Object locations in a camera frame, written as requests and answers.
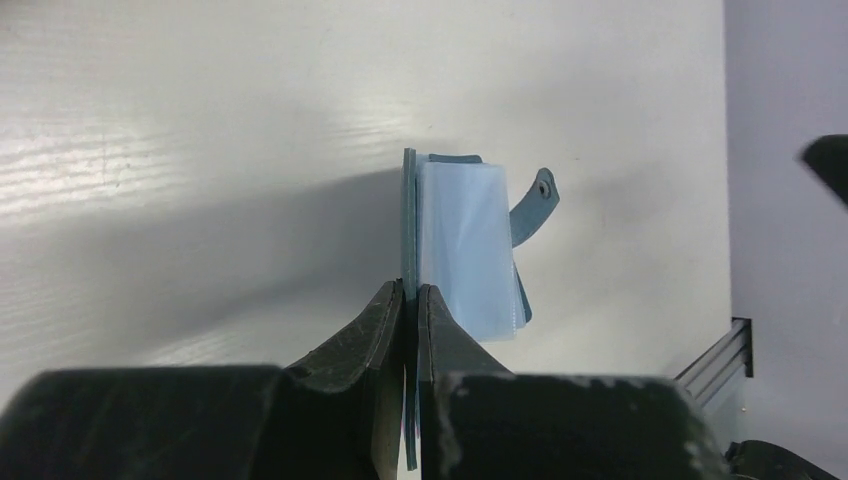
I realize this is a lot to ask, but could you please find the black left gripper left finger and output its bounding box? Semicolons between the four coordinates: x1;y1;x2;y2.
1;281;404;479

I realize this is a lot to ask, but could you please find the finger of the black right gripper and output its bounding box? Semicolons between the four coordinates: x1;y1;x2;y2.
800;134;848;206

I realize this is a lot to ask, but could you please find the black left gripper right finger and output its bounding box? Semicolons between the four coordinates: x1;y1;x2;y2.
417;285;729;479

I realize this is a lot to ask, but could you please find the blue card holder wallet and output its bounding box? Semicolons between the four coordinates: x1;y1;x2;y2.
401;148;560;479

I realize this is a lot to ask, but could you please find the aluminium frame rail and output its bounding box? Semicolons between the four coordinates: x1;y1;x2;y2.
675;317;755;412

